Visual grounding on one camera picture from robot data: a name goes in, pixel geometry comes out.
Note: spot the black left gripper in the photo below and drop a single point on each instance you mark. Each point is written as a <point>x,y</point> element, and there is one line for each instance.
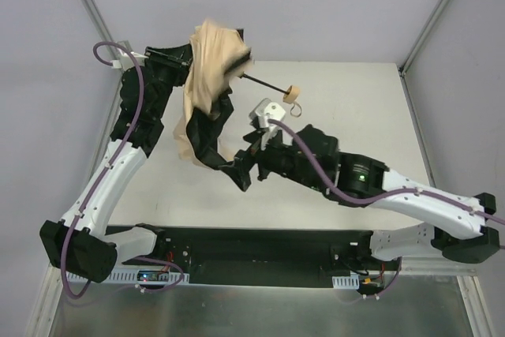
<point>169,58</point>

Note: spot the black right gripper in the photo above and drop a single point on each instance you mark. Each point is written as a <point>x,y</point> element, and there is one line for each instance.
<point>256,158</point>

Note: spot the beige folding umbrella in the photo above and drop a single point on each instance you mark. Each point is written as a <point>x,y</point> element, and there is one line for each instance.
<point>219,55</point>

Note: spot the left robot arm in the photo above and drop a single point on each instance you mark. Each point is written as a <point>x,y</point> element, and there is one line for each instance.
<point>79,243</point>

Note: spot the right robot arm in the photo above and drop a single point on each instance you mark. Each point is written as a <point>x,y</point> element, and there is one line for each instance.
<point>453,225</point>

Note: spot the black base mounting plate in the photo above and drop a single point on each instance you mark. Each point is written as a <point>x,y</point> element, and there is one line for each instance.
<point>267,257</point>

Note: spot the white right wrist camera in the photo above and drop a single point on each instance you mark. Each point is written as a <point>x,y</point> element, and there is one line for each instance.
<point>262,114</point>

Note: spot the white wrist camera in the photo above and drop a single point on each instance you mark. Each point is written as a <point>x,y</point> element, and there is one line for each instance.
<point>262,114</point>
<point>124,62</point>

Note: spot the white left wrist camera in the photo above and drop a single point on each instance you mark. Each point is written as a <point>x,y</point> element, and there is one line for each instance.
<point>124,62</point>

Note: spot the left aluminium frame post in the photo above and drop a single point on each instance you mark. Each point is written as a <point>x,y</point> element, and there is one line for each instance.
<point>102,29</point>

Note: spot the aluminium frame post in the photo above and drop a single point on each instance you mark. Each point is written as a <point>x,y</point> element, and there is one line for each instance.
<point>102,29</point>
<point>423,35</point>

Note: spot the right white cable duct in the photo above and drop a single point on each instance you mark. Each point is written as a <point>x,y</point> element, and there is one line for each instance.
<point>350,282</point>

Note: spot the white cable duct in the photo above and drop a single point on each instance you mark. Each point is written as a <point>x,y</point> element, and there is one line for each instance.
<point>350,282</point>
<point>145,276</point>

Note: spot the left white cable duct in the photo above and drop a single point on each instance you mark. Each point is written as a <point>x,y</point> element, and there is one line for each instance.
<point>145,276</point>

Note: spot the aluminium front rail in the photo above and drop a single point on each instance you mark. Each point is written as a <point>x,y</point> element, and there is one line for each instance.
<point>435,264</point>

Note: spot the right aluminium frame post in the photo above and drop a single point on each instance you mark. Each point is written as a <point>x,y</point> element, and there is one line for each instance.
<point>423,35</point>

